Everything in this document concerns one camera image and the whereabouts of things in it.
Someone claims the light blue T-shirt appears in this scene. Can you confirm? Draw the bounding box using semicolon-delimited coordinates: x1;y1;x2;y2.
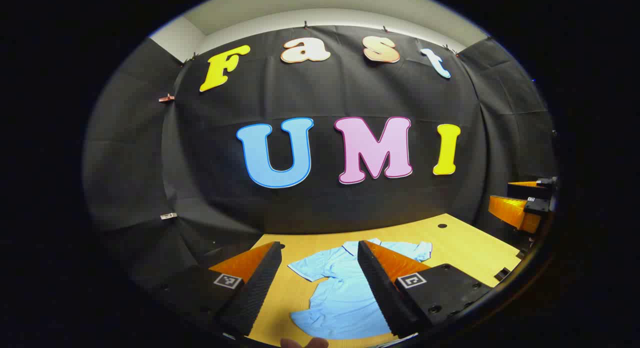
287;238;433;340

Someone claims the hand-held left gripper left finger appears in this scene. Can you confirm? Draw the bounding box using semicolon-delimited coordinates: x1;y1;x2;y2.
147;241;283;337

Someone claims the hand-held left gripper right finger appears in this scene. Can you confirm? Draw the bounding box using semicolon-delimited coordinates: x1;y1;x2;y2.
357;240;495;339

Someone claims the black backdrop cloth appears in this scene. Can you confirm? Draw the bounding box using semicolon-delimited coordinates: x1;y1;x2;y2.
82;24;558;289

